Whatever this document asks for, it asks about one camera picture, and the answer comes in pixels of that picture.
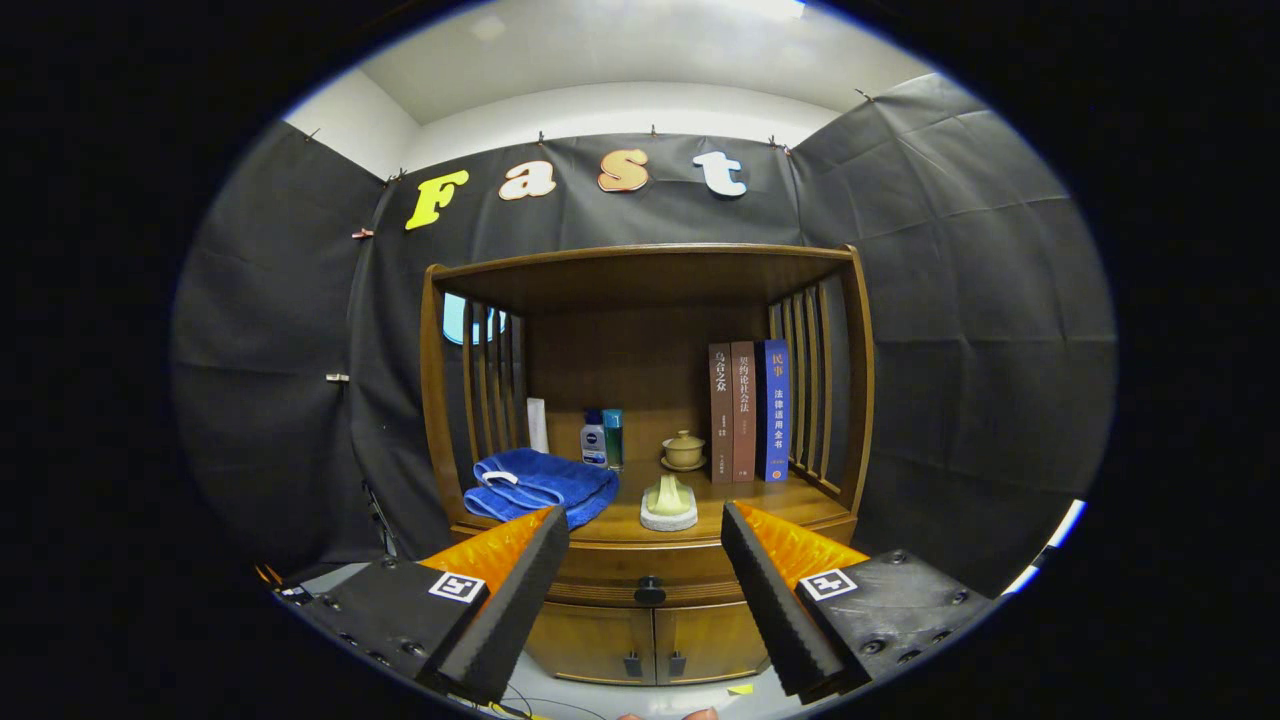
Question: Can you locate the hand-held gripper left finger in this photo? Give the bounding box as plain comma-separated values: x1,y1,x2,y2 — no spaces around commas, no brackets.
300,505,571,706

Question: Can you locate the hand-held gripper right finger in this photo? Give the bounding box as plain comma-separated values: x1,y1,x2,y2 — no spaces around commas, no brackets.
720,501,1001,704

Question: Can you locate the wooden drawer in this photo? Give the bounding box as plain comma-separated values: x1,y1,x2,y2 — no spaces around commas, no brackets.
545,540,751,609

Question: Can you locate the yellow-green brush with white base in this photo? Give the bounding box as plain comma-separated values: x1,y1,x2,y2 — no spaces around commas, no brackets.
640,474,699,532

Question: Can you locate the wooden cabinet door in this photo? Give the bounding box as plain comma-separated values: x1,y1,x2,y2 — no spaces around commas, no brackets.
525,602,656,685
653,603,771,685

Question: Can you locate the wooden countertop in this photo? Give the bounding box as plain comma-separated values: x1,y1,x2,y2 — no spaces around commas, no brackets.
455,465,856,546

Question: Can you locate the wooden cabinet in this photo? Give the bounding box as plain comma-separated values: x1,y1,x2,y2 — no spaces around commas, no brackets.
420,243,876,687

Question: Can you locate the blue towel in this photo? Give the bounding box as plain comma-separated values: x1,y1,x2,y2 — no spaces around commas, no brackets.
463,448,621,531

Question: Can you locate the beige lidded teacup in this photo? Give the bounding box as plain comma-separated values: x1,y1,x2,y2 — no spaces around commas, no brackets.
660,430,707,473

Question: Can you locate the blue book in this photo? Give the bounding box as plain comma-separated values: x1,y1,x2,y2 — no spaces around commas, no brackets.
754,339,791,483

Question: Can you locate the light brown book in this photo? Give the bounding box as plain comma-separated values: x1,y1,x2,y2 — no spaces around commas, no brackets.
730,341,758,483

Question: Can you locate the dark brown book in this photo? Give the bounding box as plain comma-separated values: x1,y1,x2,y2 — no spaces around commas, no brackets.
708,343,734,485

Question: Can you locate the black backdrop cloth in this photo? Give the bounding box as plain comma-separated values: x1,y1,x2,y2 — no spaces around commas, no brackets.
170,72,1117,601

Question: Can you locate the thin floor cable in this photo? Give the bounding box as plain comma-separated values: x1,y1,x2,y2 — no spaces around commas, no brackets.
500,685,601,720

